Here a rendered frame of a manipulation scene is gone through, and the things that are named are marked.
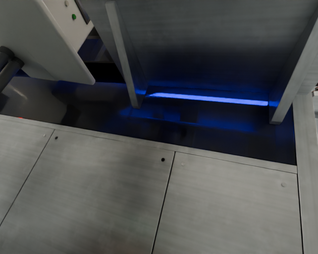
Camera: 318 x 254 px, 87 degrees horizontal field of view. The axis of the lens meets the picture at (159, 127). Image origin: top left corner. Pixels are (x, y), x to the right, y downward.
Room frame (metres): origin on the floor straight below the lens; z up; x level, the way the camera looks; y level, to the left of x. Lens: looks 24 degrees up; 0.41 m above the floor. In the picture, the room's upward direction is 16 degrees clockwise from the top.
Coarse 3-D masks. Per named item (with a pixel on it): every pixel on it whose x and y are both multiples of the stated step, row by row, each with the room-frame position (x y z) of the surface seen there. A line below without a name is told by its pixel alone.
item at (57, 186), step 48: (0, 144) 0.82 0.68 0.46; (48, 144) 0.74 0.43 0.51; (96, 144) 0.66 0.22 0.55; (144, 144) 0.60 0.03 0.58; (0, 192) 0.77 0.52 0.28; (48, 192) 0.70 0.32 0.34; (96, 192) 0.64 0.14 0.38; (144, 192) 0.58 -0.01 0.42; (192, 192) 0.53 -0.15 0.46; (240, 192) 0.49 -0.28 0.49; (288, 192) 0.45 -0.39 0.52; (0, 240) 0.73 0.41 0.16; (48, 240) 0.67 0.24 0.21; (96, 240) 0.62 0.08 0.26; (144, 240) 0.57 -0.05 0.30; (192, 240) 0.53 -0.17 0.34; (240, 240) 0.49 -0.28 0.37; (288, 240) 0.45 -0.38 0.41
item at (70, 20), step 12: (48, 0) 0.49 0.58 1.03; (60, 0) 0.51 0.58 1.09; (72, 0) 0.55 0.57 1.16; (60, 12) 0.54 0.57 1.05; (72, 12) 0.58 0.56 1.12; (84, 12) 0.62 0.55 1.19; (60, 24) 0.57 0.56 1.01; (72, 24) 0.61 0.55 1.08; (84, 24) 0.66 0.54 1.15; (72, 36) 0.65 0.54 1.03; (84, 36) 0.70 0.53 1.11; (12, 48) 0.56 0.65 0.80; (24, 48) 0.54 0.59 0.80; (24, 60) 0.62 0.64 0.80; (36, 60) 0.60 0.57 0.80; (36, 72) 0.69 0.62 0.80
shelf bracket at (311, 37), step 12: (312, 24) 0.21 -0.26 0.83; (300, 36) 0.26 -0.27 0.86; (312, 36) 0.22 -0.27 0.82; (300, 48) 0.26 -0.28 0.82; (312, 48) 0.24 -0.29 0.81; (288, 60) 0.32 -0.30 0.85; (300, 60) 0.27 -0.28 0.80; (312, 60) 0.26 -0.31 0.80; (288, 72) 0.32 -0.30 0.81; (300, 72) 0.30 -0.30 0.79; (276, 84) 0.40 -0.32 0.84; (288, 84) 0.33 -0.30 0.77; (300, 84) 0.32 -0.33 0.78; (276, 96) 0.40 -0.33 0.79; (288, 96) 0.36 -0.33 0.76; (276, 108) 0.41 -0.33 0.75; (288, 108) 0.39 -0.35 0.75; (276, 120) 0.44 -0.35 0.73
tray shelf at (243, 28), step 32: (96, 0) 0.31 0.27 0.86; (128, 0) 0.29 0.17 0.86; (160, 0) 0.27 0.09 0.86; (192, 0) 0.25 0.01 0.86; (224, 0) 0.23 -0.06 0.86; (256, 0) 0.21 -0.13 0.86; (288, 0) 0.19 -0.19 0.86; (128, 32) 0.39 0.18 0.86; (160, 32) 0.35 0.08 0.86; (192, 32) 0.33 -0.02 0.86; (224, 32) 0.30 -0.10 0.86; (256, 32) 0.28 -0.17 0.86; (288, 32) 0.26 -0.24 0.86; (160, 64) 0.48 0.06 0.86; (192, 64) 0.44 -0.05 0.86; (224, 64) 0.40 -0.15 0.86; (256, 64) 0.37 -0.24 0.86
